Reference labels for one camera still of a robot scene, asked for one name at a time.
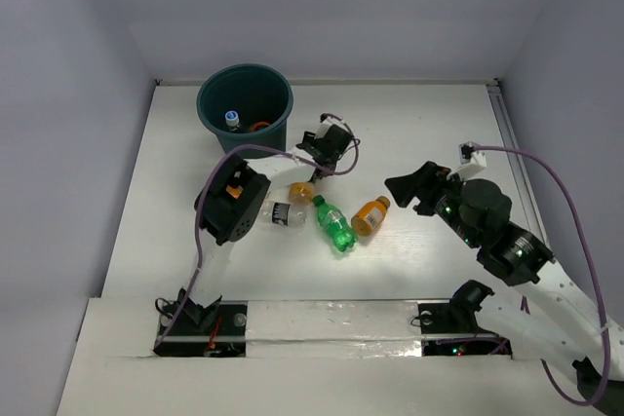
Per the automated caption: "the green soda bottle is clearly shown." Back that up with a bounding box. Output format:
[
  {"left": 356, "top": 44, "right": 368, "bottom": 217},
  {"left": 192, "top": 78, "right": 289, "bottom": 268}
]
[{"left": 312, "top": 195, "right": 358, "bottom": 257}]

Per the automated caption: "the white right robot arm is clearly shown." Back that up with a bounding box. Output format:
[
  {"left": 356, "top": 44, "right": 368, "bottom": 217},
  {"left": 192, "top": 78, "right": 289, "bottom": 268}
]
[{"left": 384, "top": 162, "right": 623, "bottom": 415}]

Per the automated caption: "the clear bottle black label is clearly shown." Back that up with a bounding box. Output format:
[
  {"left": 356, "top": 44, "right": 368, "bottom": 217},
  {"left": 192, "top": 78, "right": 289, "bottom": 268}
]
[{"left": 257, "top": 200, "right": 307, "bottom": 230}]

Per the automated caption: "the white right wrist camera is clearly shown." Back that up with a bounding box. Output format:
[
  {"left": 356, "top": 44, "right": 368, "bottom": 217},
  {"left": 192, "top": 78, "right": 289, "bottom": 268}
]
[{"left": 447, "top": 141, "right": 488, "bottom": 181}]

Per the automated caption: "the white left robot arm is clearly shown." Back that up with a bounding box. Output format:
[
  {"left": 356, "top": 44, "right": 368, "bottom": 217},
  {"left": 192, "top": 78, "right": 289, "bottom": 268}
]
[{"left": 162, "top": 114, "right": 359, "bottom": 336}]

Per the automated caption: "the large clear plastic bottle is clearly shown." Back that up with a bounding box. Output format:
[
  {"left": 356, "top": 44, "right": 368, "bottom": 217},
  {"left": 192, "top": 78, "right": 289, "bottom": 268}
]
[{"left": 224, "top": 110, "right": 242, "bottom": 132}]

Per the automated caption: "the yellow blue label bottle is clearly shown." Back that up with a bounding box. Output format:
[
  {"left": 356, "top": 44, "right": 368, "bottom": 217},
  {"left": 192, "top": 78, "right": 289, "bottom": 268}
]
[{"left": 289, "top": 182, "right": 315, "bottom": 206}]

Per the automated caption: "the orange label tea bottle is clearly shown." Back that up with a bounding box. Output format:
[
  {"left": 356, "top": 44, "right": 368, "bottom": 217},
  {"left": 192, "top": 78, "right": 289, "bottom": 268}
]
[{"left": 249, "top": 121, "right": 271, "bottom": 132}]

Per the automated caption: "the small orange juice bottle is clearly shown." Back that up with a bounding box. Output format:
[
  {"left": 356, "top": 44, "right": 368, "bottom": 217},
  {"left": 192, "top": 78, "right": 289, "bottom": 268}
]
[{"left": 351, "top": 196, "right": 391, "bottom": 237}]

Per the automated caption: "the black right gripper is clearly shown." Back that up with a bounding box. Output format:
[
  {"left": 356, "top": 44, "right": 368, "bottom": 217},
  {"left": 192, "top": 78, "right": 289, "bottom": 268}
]
[{"left": 384, "top": 159, "right": 480, "bottom": 247}]

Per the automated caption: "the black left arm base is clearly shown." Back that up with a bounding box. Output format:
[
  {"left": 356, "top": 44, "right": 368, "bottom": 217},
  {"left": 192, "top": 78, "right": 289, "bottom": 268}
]
[{"left": 153, "top": 289, "right": 248, "bottom": 358}]

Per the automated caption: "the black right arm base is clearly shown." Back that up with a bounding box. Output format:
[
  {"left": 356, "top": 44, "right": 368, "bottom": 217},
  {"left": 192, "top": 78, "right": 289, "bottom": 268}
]
[{"left": 409, "top": 280, "right": 513, "bottom": 358}]

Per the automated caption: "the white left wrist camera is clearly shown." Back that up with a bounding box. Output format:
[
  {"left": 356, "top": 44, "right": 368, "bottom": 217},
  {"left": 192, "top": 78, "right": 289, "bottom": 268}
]
[{"left": 314, "top": 113, "right": 345, "bottom": 139}]

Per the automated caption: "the dark green plastic bin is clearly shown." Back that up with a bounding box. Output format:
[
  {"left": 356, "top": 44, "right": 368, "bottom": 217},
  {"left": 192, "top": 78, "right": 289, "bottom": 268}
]
[{"left": 196, "top": 63, "right": 293, "bottom": 153}]

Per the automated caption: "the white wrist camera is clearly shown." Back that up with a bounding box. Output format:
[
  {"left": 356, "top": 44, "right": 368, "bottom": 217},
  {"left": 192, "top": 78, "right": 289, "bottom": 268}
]
[
  {"left": 314, "top": 113, "right": 345, "bottom": 139},
  {"left": 447, "top": 141, "right": 488, "bottom": 181}
]

